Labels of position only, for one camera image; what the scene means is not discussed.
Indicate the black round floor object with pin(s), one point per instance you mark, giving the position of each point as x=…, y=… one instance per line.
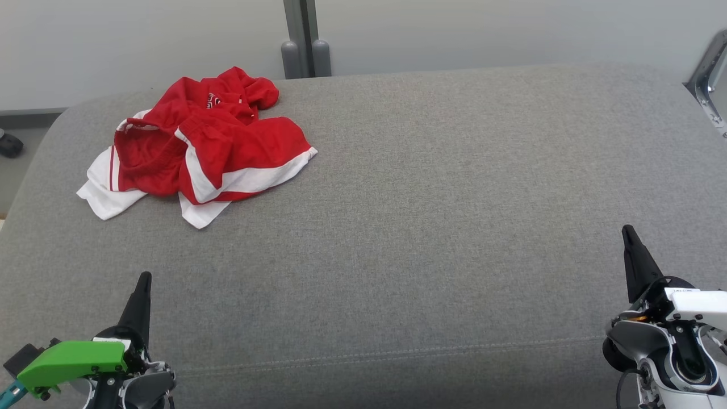
x=10, y=145

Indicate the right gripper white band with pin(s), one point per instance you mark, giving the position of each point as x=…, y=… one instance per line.
x=698, y=307

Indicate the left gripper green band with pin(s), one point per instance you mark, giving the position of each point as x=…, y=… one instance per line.
x=74, y=360

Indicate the grey vertical wall post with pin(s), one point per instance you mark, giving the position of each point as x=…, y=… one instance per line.
x=298, y=23

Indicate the grey rounded cylinder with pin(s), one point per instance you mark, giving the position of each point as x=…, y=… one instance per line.
x=321, y=57
x=291, y=59

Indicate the chrome metal frame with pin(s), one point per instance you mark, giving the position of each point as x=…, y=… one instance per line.
x=707, y=74

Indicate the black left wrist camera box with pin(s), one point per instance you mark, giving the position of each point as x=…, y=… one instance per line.
x=23, y=358

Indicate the red shirt with white sleeves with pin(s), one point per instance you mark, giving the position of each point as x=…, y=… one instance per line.
x=227, y=91

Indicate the grey fabric sofa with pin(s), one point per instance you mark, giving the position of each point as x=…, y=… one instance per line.
x=426, y=227

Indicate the grey wall baseboard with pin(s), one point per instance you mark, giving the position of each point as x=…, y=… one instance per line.
x=28, y=118

